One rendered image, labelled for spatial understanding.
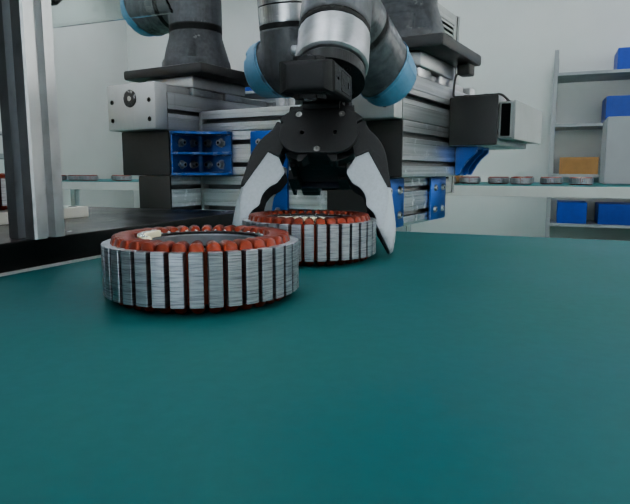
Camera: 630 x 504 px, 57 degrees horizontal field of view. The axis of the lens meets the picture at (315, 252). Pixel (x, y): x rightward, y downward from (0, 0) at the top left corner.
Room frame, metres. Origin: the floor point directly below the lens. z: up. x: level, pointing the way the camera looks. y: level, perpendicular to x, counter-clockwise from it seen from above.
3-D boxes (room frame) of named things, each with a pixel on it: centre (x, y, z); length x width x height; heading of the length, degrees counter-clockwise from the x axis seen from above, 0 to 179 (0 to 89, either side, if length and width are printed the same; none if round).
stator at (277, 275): (0.34, 0.07, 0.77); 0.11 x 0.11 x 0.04
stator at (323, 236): (0.49, 0.00, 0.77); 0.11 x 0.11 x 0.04
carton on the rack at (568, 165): (6.13, -2.74, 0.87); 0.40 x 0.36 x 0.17; 157
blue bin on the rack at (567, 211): (6.14, -2.70, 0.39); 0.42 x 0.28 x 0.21; 158
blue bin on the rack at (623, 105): (5.99, -3.06, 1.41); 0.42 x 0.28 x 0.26; 159
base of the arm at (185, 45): (1.35, 0.26, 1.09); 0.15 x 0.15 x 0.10
